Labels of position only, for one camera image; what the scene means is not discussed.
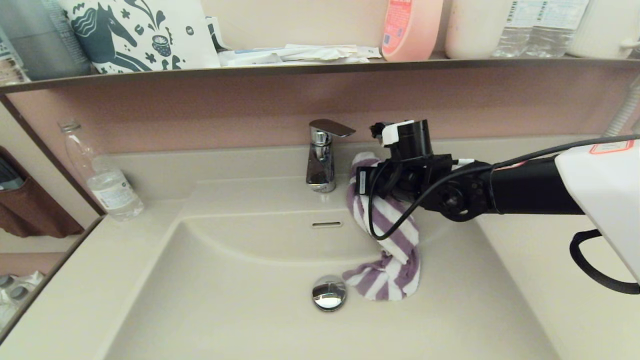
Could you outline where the chrome lever faucet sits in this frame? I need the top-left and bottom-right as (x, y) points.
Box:
(305, 119), (357, 194)

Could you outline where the purple white striped towel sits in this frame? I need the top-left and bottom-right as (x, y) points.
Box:
(342, 152), (422, 302)

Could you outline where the chrome sink drain stopper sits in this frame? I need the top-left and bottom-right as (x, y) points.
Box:
(311, 275), (348, 312)

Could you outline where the beige ceramic sink basin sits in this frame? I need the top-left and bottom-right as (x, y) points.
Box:
(102, 202), (560, 360)

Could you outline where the pink plastic bottle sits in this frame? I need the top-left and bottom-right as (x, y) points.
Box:
(381, 0), (445, 63)

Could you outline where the white round container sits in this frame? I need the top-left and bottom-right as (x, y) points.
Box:
(444, 0), (514, 60)

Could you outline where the clear labelled water bottle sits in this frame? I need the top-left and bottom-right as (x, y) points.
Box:
(525, 0), (590, 58)
(492, 0), (536, 58)

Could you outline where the clear capless water bottle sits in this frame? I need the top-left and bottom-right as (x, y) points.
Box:
(58, 120), (145, 222)

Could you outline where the white bag with horse print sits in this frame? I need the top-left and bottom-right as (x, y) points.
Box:
(56, 0), (222, 76)

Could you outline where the small printed box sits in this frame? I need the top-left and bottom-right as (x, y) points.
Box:
(0, 27), (31, 87)

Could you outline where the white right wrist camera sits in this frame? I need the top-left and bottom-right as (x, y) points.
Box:
(370, 120), (416, 147)

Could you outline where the brown wall shelf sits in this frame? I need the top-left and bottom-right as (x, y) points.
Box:
(0, 54), (640, 97)

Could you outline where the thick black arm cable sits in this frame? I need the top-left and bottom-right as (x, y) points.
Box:
(367, 134), (640, 241)

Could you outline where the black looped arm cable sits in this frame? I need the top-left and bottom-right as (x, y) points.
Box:
(569, 229), (640, 295)

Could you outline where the white coiled cord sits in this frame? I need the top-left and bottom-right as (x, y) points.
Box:
(602, 75), (640, 138)

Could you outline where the white mug with handle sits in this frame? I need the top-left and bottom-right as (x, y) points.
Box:
(566, 0), (640, 60)

